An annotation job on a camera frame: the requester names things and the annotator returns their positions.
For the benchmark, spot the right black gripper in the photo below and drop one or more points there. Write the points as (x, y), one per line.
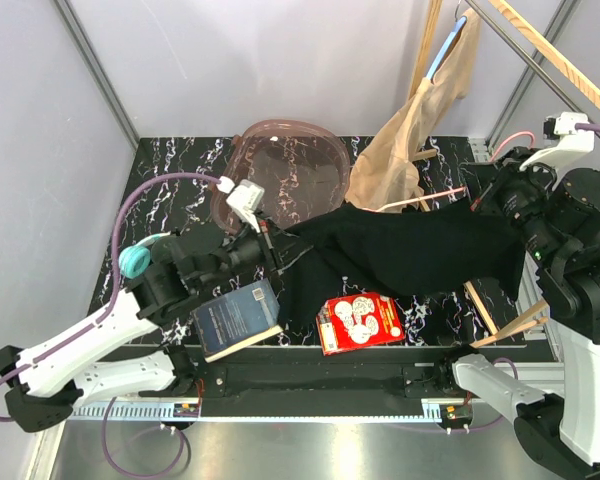
(506, 171)

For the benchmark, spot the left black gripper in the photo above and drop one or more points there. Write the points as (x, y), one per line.
(268, 243)

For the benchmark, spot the black t shirt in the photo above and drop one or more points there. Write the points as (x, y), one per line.
(397, 255)

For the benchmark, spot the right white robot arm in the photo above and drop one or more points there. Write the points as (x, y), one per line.
(556, 213)

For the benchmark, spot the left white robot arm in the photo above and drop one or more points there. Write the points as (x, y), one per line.
(223, 283)

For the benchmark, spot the beige t shirt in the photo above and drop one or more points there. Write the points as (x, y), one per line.
(384, 175)

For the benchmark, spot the blue hanger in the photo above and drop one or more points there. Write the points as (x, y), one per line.
(446, 47)

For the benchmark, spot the dark blue book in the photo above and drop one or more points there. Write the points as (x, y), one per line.
(236, 320)

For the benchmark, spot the red printed package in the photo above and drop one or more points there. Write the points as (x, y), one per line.
(358, 321)

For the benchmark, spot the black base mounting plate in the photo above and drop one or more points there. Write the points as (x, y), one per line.
(303, 382)

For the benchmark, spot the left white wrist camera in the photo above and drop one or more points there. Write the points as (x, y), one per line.
(244, 200)

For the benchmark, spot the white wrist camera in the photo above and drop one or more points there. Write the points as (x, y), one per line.
(244, 200)
(570, 142)

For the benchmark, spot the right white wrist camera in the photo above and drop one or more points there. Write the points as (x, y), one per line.
(570, 142)

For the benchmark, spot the wooden clothes rack frame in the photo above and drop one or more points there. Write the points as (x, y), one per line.
(532, 316)

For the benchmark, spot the metal hanging rail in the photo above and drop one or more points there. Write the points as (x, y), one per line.
(544, 52)

